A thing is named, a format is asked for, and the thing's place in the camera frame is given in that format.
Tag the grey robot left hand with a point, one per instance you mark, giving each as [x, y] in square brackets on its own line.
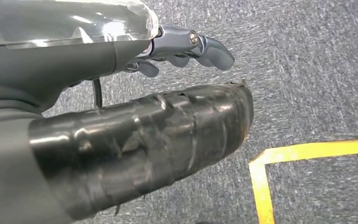
[74, 61]

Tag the yellow floor tape square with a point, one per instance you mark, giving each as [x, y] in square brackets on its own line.
[290, 153]

